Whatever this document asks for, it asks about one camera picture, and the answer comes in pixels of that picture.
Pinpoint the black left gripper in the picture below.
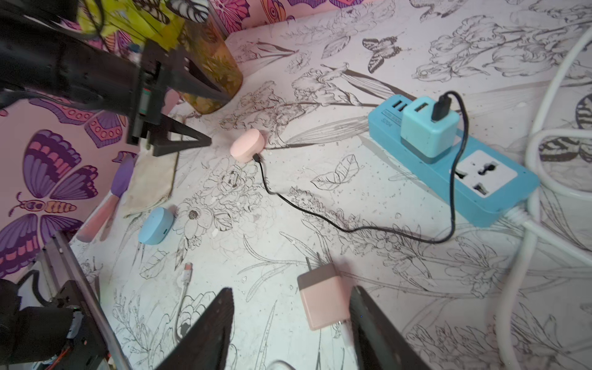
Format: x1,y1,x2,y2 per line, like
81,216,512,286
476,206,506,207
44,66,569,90
1,13,231,157

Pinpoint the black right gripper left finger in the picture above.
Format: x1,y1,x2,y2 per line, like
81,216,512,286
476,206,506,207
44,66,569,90
157,288,234,370

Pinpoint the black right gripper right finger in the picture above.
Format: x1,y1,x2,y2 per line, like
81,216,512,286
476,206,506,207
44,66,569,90
349,286,430,370

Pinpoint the pink earbud case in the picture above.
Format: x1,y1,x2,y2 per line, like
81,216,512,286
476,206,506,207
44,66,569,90
230,129,266,163

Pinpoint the teal power strip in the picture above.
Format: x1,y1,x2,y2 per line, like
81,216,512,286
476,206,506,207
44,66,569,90
368,95,541,228

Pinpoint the mint usb charger adapter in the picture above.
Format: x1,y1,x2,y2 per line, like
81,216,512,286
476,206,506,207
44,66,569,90
400,95,460,163

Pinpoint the black usb cable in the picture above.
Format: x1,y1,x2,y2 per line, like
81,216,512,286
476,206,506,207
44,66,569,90
251,90,470,245

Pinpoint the pink charger adapter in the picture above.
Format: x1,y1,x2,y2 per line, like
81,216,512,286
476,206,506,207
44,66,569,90
297,263,350,331

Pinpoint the potted plant in amber vase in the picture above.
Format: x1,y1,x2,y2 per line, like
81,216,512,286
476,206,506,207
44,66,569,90
77,1,243,97

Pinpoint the beige cloth with green stripes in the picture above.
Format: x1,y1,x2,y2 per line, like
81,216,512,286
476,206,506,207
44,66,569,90
119,138,179,218

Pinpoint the blue earbud case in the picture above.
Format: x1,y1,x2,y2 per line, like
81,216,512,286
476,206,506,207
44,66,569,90
138,207,174,245

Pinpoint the pink purple brush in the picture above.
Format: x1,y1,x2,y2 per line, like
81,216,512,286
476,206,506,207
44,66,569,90
76,154,135,243

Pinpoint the white cable with pink plug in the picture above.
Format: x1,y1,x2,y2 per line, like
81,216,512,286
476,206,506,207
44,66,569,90
173,262,194,343

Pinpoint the white power strip cord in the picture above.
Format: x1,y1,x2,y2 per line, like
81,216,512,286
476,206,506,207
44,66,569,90
494,27,592,370

